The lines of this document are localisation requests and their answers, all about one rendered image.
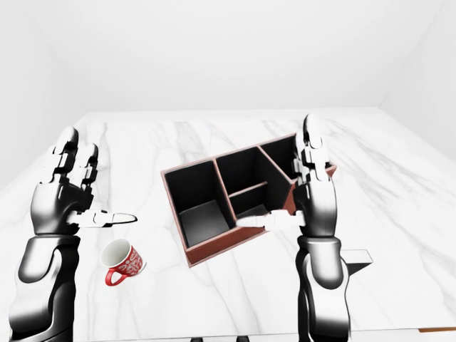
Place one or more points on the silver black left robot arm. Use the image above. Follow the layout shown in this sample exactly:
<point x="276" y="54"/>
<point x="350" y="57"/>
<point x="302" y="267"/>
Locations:
<point x="39" y="285"/>

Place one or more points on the small dark shape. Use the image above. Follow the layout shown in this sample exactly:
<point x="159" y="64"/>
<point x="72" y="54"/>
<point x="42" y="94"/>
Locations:
<point x="243" y="339"/>
<point x="200" y="339"/>

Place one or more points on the brown wooden strip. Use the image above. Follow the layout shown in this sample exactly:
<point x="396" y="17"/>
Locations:
<point x="438" y="330"/>

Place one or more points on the red-brown desk caddy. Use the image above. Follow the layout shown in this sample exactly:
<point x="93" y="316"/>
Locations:
<point x="203" y="199"/>

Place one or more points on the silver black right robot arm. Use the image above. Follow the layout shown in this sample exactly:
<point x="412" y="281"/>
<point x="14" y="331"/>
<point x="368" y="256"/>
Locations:
<point x="324" y="288"/>

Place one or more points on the red white patterned mug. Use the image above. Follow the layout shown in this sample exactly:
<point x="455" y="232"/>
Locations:
<point x="123" y="260"/>

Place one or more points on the white flat book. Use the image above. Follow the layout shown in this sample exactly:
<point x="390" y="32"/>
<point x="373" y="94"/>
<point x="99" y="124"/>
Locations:
<point x="358" y="257"/>

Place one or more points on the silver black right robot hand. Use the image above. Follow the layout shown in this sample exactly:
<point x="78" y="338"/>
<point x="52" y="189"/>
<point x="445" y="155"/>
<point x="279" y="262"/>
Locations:
<point x="318" y="210"/>

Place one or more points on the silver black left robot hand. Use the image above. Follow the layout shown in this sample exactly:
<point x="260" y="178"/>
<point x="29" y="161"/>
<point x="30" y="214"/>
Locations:
<point x="53" y="206"/>

